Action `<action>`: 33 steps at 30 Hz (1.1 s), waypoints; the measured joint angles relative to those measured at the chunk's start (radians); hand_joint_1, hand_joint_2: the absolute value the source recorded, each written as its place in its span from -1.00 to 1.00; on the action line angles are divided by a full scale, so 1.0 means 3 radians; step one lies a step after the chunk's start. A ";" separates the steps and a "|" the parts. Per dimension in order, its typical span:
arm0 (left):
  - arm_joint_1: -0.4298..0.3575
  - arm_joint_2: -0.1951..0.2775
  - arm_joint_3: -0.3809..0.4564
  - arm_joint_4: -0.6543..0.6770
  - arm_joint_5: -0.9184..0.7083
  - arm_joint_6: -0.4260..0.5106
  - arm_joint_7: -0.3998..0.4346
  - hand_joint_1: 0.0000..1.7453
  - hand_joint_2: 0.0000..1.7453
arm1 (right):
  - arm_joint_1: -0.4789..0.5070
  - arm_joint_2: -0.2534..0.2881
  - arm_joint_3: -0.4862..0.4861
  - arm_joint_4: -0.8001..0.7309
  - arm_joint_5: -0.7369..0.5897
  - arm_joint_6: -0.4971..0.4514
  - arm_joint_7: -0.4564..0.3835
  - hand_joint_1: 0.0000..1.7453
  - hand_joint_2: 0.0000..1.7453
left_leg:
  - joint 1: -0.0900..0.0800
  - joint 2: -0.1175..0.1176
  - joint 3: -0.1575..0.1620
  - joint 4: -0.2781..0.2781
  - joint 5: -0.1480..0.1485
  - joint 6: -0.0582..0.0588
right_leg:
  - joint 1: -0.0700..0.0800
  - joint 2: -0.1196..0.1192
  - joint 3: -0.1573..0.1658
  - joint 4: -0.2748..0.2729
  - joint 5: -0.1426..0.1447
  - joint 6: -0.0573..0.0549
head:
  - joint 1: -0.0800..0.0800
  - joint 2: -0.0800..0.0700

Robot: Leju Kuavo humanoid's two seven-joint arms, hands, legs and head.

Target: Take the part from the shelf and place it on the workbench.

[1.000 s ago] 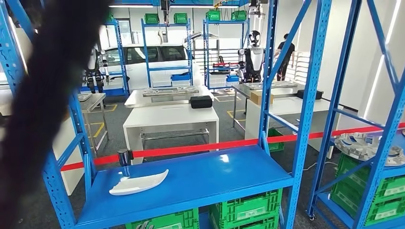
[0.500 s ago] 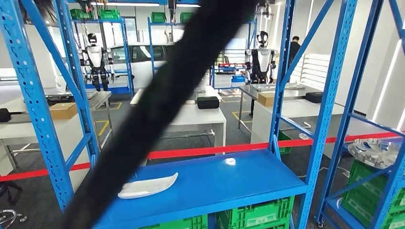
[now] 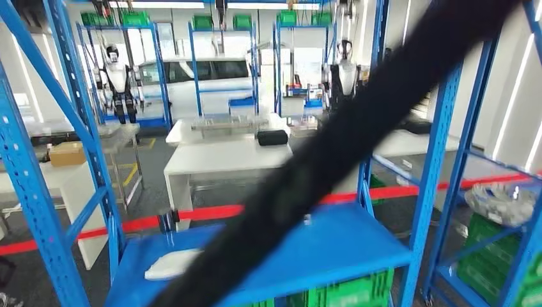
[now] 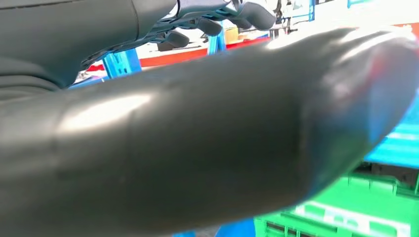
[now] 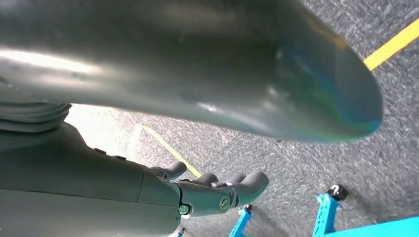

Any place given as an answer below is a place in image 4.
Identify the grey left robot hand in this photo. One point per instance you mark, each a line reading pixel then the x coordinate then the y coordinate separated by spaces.
pixel 196 137

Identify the red barrier belt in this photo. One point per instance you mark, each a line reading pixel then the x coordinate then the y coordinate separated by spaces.
pixel 173 57

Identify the brown cardboard box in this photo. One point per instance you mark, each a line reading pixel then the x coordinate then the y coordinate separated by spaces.
pixel 231 34

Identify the green plastic crate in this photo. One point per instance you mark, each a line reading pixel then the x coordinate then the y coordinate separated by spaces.
pixel 343 202

